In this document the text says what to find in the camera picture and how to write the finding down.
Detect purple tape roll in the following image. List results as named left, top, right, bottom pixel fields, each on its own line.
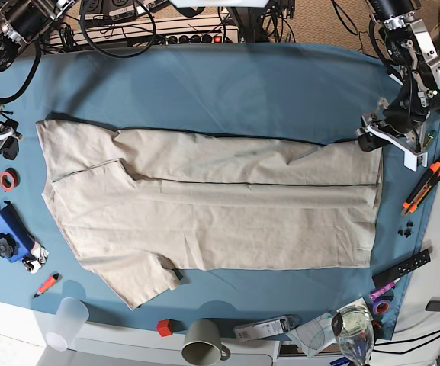
left=372, top=297, right=392, bottom=315

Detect black remote control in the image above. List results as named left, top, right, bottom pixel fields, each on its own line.
left=372, top=249, right=432, bottom=289

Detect small orange utility knife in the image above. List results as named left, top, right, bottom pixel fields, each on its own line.
left=33, top=273, right=60, bottom=298

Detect packaged item with barcode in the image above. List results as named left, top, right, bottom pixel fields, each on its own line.
left=233, top=315, right=300, bottom=342

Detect grey-green ceramic mug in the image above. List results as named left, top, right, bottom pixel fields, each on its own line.
left=181, top=319, right=231, bottom=366

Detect purple marker pen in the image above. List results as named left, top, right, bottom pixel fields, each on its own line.
left=369, top=278, right=400, bottom=301

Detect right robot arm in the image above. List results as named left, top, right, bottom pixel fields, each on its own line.
left=0, top=0, right=75, bottom=160

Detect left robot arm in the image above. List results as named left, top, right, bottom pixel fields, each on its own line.
left=358, top=0, right=440, bottom=152

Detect black star knob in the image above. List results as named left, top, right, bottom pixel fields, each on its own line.
left=0, top=233, right=16, bottom=259

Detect frosted plastic cup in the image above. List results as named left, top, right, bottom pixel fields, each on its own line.
left=45, top=297, right=89, bottom=352

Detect red tape roll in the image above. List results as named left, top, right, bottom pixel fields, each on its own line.
left=0, top=168, right=20, bottom=192

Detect small black screws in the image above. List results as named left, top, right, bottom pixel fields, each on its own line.
left=397, top=220, right=414, bottom=238

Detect small black white toy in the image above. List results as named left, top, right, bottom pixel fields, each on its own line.
left=21, top=246, right=49, bottom=274

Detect beige T-shirt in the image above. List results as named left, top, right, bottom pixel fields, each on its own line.
left=36, top=120, right=383, bottom=309

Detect red cube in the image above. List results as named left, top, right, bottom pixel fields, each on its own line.
left=156, top=319, right=174, bottom=337

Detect blue box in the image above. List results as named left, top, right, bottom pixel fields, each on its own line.
left=0, top=205, right=34, bottom=263

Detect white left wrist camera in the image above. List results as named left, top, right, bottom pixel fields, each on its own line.
left=403, top=150, right=428, bottom=172

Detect black power strip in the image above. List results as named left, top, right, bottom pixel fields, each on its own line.
left=165, top=34, right=233, bottom=45

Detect green yellow small tool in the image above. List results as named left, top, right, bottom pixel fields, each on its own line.
left=422, top=130, right=438, bottom=150

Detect large orange utility knife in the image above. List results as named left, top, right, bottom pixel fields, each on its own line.
left=401, top=156, right=440, bottom=216

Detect wine glass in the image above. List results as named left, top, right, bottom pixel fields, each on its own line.
left=332, top=305, right=375, bottom=366

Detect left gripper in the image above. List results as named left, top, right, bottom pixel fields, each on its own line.
left=356, top=98, right=430, bottom=153

